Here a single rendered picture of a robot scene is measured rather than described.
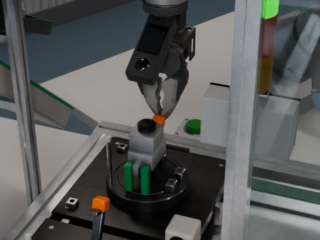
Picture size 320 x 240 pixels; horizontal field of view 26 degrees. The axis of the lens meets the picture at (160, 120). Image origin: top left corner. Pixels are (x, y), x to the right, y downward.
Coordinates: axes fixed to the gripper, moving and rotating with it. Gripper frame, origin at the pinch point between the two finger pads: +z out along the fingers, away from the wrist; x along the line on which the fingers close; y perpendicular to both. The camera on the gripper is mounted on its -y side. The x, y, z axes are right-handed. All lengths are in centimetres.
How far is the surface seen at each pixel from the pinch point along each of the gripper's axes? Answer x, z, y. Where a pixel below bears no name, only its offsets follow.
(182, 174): -5.9, 7.0, -5.5
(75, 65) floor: 124, 108, 198
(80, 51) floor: 129, 108, 214
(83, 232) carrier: 4.9, 10.2, -21.0
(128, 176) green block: 1.3, 5.3, -11.3
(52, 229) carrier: 9.7, 10.2, -22.1
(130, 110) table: 20.0, 21.6, 32.7
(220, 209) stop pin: -13.0, 11.3, -7.0
